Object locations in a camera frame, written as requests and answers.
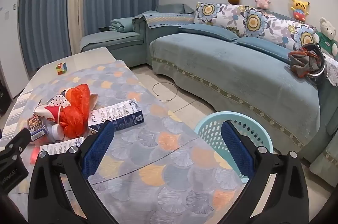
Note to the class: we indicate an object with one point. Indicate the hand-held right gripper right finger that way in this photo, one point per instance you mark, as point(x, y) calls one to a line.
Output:
point(237, 147)

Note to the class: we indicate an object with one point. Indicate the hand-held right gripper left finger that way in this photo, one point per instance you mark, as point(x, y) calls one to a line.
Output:
point(98, 147)

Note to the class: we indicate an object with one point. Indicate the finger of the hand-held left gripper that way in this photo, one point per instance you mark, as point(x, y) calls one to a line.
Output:
point(16, 142)

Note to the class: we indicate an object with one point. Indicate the small dark snack packet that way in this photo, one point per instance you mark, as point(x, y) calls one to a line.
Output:
point(37, 127)

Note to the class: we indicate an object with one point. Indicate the teal plastic basket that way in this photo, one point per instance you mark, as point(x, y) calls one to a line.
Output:
point(211, 131)

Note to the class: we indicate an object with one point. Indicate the orange plastic bag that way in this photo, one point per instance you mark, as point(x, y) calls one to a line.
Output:
point(75, 113)

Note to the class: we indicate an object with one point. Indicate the small white bottle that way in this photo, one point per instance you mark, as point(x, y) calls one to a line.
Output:
point(56, 133)

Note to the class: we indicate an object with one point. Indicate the blue white milk carton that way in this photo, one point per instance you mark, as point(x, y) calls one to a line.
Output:
point(124, 114)

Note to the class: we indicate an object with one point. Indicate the red white polka-dot wrapper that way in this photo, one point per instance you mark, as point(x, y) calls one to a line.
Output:
point(47, 111)

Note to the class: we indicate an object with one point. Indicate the polka dot paper wrapper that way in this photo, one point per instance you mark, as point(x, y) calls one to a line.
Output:
point(57, 102)

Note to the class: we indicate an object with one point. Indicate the orange paper cup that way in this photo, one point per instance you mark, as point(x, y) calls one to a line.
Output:
point(70, 93)

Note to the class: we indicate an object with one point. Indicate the fan patterned table mat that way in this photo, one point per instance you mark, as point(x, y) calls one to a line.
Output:
point(158, 160)

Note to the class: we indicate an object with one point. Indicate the blue fabric sofa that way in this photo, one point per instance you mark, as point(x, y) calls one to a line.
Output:
point(224, 73)

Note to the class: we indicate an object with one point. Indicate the colourful puzzle cube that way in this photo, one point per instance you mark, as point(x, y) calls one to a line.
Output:
point(60, 68)

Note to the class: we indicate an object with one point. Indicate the white refrigerator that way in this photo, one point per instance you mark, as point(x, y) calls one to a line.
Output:
point(12, 42)

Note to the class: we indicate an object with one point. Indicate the blue pillow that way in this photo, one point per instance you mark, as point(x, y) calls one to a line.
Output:
point(264, 46)
point(208, 32)

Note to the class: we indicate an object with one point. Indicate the helmet with orange cloth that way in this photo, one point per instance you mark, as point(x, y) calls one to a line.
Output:
point(306, 63)

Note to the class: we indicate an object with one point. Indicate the white lace cloth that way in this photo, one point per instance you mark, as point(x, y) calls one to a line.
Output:
point(332, 71)

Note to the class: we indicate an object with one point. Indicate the folded blue blanket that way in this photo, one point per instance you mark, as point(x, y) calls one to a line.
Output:
point(122, 24)

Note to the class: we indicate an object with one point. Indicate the floral cushion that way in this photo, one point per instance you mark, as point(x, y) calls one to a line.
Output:
point(301, 35)
point(257, 23)
point(211, 14)

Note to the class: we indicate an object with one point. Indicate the white teddy bear plush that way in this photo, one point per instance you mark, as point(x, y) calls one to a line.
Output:
point(327, 35)

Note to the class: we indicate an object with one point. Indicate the blue striped sofa throw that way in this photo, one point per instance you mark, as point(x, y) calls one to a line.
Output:
point(163, 18)

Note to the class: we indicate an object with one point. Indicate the cream curtain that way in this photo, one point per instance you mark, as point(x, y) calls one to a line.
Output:
point(78, 2)

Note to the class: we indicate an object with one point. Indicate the pink pig plush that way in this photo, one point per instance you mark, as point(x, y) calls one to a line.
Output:
point(262, 1)

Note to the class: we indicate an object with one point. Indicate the yellow mouse plush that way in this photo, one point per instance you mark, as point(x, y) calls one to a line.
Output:
point(299, 8)

